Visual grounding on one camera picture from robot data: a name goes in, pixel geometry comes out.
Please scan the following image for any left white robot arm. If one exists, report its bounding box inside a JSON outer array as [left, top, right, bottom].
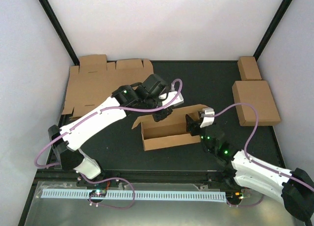
[[48, 74, 178, 186]]

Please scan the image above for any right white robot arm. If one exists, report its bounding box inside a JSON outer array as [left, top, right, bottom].
[[185, 115, 314, 223]]

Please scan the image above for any large folded cardboard box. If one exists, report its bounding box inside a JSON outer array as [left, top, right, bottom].
[[232, 80, 281, 126]]

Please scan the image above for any small folded cardboard box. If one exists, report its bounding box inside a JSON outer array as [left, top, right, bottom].
[[237, 56, 262, 81]]

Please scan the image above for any flat cardboard blank stack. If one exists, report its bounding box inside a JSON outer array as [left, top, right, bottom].
[[62, 54, 154, 120]]

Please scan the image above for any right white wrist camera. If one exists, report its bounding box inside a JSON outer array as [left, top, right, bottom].
[[198, 107, 215, 128]]

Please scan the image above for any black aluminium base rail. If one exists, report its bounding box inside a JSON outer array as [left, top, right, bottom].
[[33, 169, 240, 189]]

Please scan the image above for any white slotted cable duct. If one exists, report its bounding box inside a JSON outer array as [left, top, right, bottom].
[[41, 189, 227, 203]]

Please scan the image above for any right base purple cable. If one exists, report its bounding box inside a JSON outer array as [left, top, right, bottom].
[[226, 186, 265, 208]]

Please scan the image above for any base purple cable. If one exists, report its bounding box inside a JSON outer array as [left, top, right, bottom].
[[226, 186, 265, 208], [78, 174, 137, 209]]

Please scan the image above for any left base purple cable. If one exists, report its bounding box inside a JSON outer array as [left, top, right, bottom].
[[78, 174, 137, 209]]

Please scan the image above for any left black frame post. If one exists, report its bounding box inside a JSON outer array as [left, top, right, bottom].
[[38, 0, 79, 66]]

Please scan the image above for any black frame post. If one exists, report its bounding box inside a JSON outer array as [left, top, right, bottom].
[[38, 0, 79, 66], [253, 0, 293, 61]]

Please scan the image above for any right black frame post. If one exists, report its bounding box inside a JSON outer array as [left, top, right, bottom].
[[253, 0, 293, 61]]

